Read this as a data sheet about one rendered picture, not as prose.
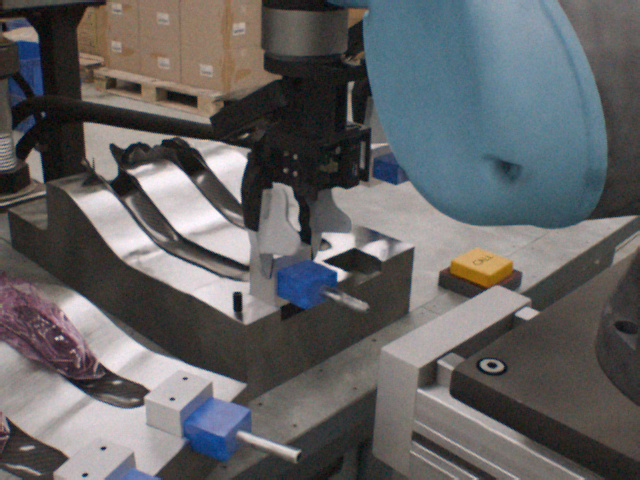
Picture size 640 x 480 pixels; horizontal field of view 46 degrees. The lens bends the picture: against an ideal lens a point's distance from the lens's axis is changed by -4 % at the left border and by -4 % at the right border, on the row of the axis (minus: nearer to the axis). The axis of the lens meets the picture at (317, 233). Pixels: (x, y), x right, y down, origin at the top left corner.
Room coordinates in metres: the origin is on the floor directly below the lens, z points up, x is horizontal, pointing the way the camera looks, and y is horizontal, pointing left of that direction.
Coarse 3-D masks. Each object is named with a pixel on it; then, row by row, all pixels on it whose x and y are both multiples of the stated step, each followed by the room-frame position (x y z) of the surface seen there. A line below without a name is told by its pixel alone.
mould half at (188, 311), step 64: (64, 192) 0.86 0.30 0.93; (192, 192) 0.92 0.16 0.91; (64, 256) 0.87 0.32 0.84; (128, 256) 0.78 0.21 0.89; (320, 256) 0.79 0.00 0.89; (384, 256) 0.80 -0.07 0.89; (128, 320) 0.77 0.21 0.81; (192, 320) 0.69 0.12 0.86; (256, 320) 0.65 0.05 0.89; (320, 320) 0.71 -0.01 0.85; (384, 320) 0.79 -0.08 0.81; (256, 384) 0.65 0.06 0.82
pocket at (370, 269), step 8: (352, 248) 0.82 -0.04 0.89; (336, 256) 0.80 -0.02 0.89; (344, 256) 0.81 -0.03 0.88; (352, 256) 0.82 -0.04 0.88; (360, 256) 0.81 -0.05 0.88; (368, 256) 0.80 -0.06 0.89; (376, 256) 0.79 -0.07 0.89; (328, 264) 0.79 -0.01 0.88; (336, 264) 0.80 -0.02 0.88; (344, 264) 0.81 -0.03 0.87; (352, 264) 0.82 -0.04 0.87; (360, 264) 0.81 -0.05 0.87; (368, 264) 0.80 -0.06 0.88; (376, 264) 0.79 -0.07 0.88; (352, 272) 0.81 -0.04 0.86; (360, 272) 0.81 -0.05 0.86; (368, 272) 0.80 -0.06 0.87; (376, 272) 0.78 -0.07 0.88; (360, 280) 0.76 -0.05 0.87
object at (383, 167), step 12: (384, 144) 0.99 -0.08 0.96; (372, 156) 0.97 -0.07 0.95; (384, 156) 0.98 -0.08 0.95; (372, 168) 0.97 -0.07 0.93; (384, 168) 0.96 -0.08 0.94; (396, 168) 0.95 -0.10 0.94; (372, 180) 0.98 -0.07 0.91; (384, 180) 0.96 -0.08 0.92; (396, 180) 0.95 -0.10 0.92; (408, 180) 0.97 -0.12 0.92
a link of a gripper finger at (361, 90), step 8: (360, 80) 0.96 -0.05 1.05; (368, 80) 0.96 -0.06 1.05; (360, 88) 0.96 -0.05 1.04; (368, 88) 0.96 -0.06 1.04; (352, 96) 0.96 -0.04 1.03; (360, 96) 0.96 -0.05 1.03; (352, 104) 0.96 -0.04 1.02; (360, 104) 0.96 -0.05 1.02; (352, 112) 0.96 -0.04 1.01; (360, 112) 0.96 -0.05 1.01; (360, 120) 0.96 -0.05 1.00
